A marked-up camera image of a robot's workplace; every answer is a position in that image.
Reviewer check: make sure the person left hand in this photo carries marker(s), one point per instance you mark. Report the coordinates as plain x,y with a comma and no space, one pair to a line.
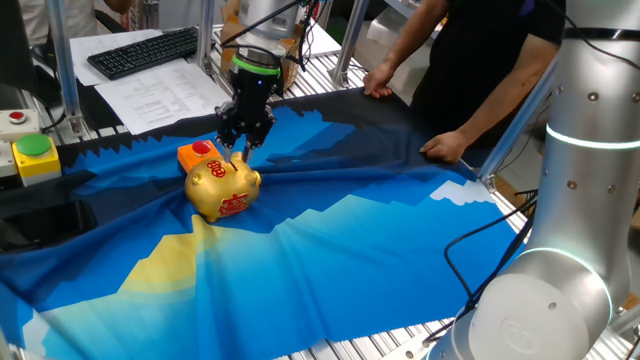
445,147

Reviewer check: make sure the printed paper sheet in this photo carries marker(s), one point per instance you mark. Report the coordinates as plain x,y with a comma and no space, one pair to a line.
160,97

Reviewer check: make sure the yellow box with green button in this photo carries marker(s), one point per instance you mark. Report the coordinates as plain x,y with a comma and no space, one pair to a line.
36,160

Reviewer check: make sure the black keyboard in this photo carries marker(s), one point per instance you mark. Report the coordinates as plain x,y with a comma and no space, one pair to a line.
145,51

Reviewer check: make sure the orange box with red button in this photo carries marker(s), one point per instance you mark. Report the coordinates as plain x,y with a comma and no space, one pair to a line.
192,155

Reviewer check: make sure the black shirt person torso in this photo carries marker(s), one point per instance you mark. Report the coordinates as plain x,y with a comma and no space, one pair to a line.
475,50

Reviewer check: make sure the black monitor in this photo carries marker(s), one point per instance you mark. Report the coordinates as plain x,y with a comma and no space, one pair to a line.
15,45

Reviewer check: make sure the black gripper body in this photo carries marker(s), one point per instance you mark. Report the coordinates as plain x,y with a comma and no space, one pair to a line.
252,100

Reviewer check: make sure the aluminium frame post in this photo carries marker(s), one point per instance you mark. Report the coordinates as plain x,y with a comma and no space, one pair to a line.
65,65
205,35
515,125
350,40

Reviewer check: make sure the person right hand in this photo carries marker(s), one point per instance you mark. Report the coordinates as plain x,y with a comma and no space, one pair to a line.
379,80

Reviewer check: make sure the blue mountain print cloth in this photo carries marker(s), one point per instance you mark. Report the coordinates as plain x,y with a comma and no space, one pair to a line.
325,250

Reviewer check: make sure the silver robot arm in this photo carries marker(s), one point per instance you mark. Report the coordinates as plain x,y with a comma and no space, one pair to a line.
575,175

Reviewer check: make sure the person left forearm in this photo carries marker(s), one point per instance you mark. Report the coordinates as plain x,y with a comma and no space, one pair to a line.
510,90

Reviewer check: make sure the plain grey switch box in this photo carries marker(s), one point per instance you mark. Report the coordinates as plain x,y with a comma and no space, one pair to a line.
6,159

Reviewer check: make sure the grey box with red button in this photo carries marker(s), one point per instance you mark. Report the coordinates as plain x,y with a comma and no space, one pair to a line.
20,125

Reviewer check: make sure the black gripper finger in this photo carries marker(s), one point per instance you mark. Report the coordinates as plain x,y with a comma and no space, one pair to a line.
257,140
226,132

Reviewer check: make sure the person right forearm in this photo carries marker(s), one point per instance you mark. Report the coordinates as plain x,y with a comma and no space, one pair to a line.
415,35

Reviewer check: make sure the white shirt person torso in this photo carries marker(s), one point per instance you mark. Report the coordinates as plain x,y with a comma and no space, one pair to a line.
45,17

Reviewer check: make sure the gold piggy bank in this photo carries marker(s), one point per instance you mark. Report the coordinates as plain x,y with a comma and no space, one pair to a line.
220,192

